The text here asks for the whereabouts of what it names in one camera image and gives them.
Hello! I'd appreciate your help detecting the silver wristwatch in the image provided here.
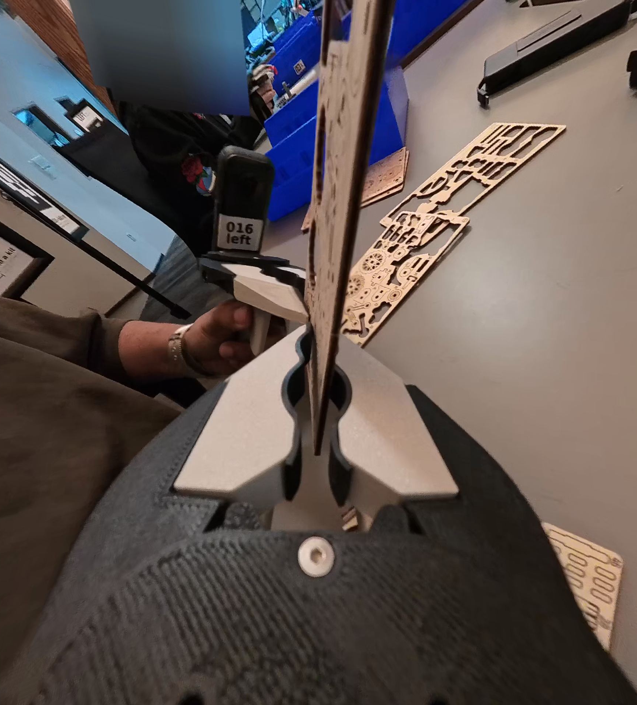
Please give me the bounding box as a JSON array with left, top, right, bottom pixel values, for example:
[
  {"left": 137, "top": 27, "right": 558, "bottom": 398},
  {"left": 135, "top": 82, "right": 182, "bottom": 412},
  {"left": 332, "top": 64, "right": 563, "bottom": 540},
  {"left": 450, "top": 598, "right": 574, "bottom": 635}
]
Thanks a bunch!
[{"left": 166, "top": 323, "right": 209, "bottom": 379}]

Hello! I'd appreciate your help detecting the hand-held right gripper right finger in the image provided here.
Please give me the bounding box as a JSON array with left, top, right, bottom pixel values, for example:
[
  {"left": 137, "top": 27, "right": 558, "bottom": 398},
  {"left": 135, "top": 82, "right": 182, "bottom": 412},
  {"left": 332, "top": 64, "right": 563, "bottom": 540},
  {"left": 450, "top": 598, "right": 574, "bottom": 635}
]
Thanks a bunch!
[{"left": 326, "top": 344, "right": 460, "bottom": 531}]

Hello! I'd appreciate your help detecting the grey desk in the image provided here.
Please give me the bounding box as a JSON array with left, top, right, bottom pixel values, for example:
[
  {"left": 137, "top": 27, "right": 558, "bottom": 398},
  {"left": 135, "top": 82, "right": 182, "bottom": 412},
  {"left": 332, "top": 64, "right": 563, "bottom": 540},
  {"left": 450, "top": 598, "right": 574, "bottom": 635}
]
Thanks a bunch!
[{"left": 318, "top": 0, "right": 637, "bottom": 705}]

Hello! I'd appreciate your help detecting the person's brown shirt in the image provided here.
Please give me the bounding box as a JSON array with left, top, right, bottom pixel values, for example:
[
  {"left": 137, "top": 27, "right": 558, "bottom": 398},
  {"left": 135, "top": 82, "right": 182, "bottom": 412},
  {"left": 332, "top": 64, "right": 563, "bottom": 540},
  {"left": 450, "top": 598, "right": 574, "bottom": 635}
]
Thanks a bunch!
[{"left": 0, "top": 294, "right": 209, "bottom": 705}]

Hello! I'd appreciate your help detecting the black flat case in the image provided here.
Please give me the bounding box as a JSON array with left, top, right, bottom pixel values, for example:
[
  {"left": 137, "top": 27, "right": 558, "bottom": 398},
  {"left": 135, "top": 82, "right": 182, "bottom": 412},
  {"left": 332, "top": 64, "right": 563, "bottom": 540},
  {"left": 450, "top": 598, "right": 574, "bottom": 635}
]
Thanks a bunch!
[{"left": 477, "top": 0, "right": 630, "bottom": 106}]

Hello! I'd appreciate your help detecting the person's left forearm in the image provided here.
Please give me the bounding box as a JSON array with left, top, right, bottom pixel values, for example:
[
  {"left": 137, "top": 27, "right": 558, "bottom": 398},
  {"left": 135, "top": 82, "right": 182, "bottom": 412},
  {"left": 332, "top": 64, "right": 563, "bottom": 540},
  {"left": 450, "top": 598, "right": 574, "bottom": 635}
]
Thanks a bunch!
[{"left": 119, "top": 319, "right": 173, "bottom": 381}]

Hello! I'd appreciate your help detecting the blue plastic bin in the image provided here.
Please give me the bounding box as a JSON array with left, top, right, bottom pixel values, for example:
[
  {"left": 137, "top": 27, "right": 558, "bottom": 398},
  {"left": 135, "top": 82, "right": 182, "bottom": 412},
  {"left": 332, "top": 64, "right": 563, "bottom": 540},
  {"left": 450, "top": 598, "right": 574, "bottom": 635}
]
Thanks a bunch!
[
  {"left": 271, "top": 0, "right": 473, "bottom": 72},
  {"left": 266, "top": 69, "right": 410, "bottom": 221}
]

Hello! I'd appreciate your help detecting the dark brown wooden sheet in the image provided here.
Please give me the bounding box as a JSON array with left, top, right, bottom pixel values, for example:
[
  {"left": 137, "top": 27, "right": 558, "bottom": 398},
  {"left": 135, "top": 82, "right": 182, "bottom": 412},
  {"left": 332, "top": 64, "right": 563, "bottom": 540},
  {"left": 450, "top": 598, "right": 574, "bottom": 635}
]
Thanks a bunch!
[{"left": 302, "top": 148, "right": 410, "bottom": 232}]

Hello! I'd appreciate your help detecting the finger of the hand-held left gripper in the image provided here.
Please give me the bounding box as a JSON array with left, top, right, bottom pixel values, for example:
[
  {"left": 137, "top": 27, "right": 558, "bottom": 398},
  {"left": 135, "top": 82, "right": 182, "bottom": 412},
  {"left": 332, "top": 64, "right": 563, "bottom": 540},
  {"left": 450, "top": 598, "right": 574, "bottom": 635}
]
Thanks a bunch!
[
  {"left": 222, "top": 261, "right": 308, "bottom": 288},
  {"left": 233, "top": 274, "right": 312, "bottom": 326}
]

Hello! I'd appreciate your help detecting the wooden sheet with large cutouts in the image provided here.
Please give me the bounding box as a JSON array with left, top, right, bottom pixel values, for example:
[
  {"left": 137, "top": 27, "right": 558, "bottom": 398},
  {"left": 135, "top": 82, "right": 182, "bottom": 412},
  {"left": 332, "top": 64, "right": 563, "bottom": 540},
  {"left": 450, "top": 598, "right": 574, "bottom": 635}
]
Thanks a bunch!
[{"left": 379, "top": 122, "right": 567, "bottom": 228}]

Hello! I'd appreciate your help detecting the wooden sheet with round holes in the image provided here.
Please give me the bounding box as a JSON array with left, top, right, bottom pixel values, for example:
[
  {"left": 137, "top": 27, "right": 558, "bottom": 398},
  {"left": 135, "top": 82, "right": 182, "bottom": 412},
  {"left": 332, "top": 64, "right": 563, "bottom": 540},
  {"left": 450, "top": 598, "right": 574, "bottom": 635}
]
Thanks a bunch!
[{"left": 302, "top": 0, "right": 396, "bottom": 457}]

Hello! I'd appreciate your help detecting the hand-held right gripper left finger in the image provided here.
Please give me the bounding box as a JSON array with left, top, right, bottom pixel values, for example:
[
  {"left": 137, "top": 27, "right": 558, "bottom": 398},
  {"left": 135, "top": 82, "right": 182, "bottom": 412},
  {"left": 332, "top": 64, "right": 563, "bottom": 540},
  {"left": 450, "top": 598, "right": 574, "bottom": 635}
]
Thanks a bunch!
[{"left": 173, "top": 324, "right": 320, "bottom": 532}]

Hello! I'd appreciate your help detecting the wooden sheet with slot cutouts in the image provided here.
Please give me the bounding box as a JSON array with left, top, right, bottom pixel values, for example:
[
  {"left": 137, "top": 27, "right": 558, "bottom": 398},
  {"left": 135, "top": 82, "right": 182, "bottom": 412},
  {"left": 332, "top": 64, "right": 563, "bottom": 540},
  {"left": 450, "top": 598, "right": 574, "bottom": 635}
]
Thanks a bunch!
[{"left": 541, "top": 522, "right": 625, "bottom": 653}]

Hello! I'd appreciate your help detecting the person's left hand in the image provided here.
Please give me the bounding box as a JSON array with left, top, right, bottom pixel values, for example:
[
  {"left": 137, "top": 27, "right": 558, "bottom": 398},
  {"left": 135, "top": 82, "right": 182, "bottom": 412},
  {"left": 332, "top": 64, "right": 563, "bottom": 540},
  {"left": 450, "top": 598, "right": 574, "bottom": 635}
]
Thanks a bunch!
[{"left": 182, "top": 302, "right": 256, "bottom": 379}]

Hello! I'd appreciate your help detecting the framed marker poster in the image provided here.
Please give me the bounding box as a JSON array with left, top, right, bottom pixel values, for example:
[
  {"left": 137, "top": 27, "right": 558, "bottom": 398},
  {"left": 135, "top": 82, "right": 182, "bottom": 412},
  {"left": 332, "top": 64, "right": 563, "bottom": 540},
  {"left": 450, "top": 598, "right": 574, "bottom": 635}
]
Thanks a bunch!
[{"left": 0, "top": 132, "right": 90, "bottom": 243}]

